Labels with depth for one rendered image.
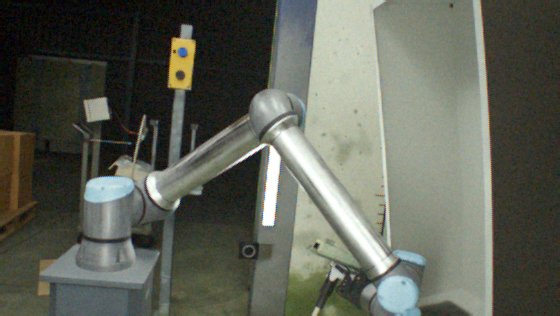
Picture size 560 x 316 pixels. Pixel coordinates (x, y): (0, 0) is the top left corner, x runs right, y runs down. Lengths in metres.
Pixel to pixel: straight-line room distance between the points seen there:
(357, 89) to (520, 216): 1.18
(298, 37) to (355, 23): 0.31
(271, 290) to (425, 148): 1.07
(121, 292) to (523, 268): 1.12
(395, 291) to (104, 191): 0.87
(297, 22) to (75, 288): 1.51
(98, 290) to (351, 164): 1.33
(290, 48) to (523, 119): 1.23
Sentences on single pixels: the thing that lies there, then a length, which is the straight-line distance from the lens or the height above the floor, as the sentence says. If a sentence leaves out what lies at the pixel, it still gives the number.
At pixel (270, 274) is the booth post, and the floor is 0.39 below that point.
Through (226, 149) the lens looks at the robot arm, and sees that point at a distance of 1.19.
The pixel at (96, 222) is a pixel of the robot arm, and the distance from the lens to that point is 1.28.
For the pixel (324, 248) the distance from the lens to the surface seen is 1.28.
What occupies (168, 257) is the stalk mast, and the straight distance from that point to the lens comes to 2.26.
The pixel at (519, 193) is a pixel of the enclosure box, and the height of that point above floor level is 1.03.
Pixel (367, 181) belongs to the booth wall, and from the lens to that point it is 2.07.
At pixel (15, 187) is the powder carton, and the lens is 4.28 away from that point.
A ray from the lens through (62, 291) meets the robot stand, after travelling 1.31.
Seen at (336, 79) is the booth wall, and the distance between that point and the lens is 2.01.
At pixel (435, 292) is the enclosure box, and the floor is 0.51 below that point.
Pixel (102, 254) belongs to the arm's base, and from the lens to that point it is 1.30.
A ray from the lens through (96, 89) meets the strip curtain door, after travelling 11.38.
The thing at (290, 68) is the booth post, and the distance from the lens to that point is 1.97.
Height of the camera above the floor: 1.11
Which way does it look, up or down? 4 degrees down
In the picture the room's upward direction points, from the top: 6 degrees clockwise
